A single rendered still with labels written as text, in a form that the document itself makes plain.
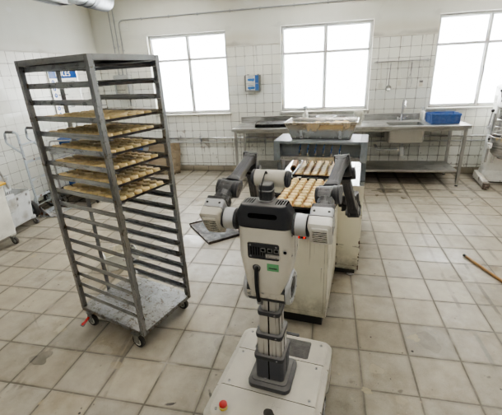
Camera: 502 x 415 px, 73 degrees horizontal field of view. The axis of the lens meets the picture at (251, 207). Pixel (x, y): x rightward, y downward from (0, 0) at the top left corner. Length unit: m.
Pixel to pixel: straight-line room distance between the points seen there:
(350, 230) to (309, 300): 0.77
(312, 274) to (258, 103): 4.23
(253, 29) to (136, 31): 2.04
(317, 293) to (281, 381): 0.78
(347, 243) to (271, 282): 1.60
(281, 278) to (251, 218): 0.29
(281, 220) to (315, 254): 0.99
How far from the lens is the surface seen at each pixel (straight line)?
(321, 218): 1.30
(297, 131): 2.80
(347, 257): 3.06
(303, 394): 1.88
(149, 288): 2.89
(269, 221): 1.34
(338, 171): 1.61
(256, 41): 6.13
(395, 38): 6.10
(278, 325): 1.66
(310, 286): 2.42
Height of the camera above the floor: 1.70
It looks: 22 degrees down
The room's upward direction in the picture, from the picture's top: 3 degrees counter-clockwise
